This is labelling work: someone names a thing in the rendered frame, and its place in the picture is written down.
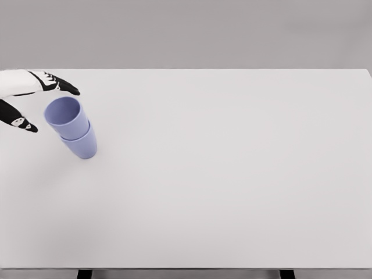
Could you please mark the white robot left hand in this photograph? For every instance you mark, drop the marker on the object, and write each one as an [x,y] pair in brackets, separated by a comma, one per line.
[20,82]

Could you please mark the lavender plastic cup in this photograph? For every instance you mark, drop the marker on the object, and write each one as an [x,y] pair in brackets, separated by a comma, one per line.
[65,116]
[82,146]

